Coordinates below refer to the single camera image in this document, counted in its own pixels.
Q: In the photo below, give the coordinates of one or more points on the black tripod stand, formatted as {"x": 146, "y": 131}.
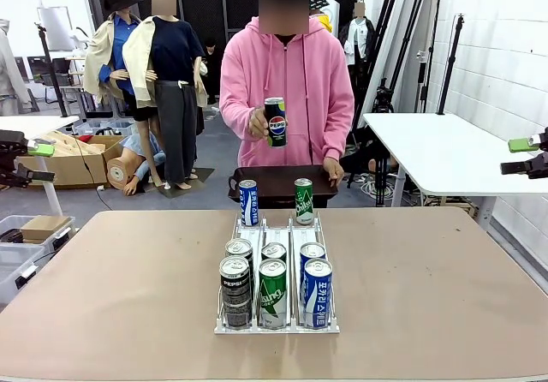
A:
{"x": 51, "y": 73}

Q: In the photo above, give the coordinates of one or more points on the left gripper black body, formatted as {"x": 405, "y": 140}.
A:
{"x": 5, "y": 142}

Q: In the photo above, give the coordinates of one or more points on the person's right hand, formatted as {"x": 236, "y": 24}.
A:
{"x": 257, "y": 123}

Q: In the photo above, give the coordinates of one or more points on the mannequin in white coat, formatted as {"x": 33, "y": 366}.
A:
{"x": 357, "y": 35}

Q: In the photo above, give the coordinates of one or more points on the large cardboard box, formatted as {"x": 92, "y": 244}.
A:
{"x": 73, "y": 168}

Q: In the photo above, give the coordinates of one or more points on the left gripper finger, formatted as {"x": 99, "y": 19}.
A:
{"x": 40, "y": 149}
{"x": 38, "y": 176}

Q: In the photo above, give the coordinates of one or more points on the black Pepsi zero can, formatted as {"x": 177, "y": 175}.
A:
{"x": 235, "y": 296}

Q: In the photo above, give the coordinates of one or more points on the mannequin in yellow hoodie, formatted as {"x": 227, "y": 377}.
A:
{"x": 325, "y": 18}

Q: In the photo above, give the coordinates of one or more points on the mannequin with black hat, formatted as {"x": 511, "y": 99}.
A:
{"x": 122, "y": 35}

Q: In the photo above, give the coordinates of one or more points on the green Chilsung cider can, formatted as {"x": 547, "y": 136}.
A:
{"x": 274, "y": 251}
{"x": 304, "y": 202}
{"x": 273, "y": 296}

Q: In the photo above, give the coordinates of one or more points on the white board panel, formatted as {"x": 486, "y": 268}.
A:
{"x": 55, "y": 28}

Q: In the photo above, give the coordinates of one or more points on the wooden crate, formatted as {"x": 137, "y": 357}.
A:
{"x": 454, "y": 204}

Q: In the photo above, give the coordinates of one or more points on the blue Pocari Sweat can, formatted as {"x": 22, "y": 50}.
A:
{"x": 312, "y": 251}
{"x": 317, "y": 296}
{"x": 248, "y": 204}

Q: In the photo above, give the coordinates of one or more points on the person in pink hoodie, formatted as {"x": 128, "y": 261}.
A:
{"x": 299, "y": 78}

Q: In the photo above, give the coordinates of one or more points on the black camera on tripod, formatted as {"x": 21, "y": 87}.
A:
{"x": 382, "y": 97}

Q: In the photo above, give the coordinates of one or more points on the large white table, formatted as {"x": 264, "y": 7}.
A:
{"x": 428, "y": 151}

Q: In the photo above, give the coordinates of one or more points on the clear plastic storage bin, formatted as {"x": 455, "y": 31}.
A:
{"x": 17, "y": 270}
{"x": 8, "y": 223}

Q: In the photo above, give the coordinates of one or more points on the mannequin in navy top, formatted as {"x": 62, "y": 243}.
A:
{"x": 171, "y": 48}

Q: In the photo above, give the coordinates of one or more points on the black leaning stand poles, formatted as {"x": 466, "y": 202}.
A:
{"x": 391, "y": 26}

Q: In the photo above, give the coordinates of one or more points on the small flat cardboard box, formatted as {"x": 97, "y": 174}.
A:
{"x": 45, "y": 225}

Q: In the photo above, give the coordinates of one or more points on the black light stand pole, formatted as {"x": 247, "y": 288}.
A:
{"x": 449, "y": 69}

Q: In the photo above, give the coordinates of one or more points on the dark mannequin base plate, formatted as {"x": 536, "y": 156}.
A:
{"x": 201, "y": 174}

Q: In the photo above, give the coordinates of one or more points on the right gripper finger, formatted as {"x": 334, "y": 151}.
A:
{"x": 518, "y": 168}
{"x": 520, "y": 145}

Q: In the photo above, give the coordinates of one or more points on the figure in black clothes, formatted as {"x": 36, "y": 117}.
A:
{"x": 212, "y": 69}

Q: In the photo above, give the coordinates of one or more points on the black Pepsi can lime top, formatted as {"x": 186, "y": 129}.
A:
{"x": 277, "y": 127}
{"x": 240, "y": 247}

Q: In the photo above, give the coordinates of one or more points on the mannequin lying on floor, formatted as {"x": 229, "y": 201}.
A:
{"x": 128, "y": 163}

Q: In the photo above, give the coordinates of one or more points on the white table with leg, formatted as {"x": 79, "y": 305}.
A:
{"x": 25, "y": 123}

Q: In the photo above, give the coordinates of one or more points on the white can dispenser rack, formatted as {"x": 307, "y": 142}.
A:
{"x": 277, "y": 234}

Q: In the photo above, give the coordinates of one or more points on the person's left hand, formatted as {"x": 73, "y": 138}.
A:
{"x": 336, "y": 170}

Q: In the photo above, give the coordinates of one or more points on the dark brown serving tray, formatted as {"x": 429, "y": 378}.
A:
{"x": 278, "y": 185}

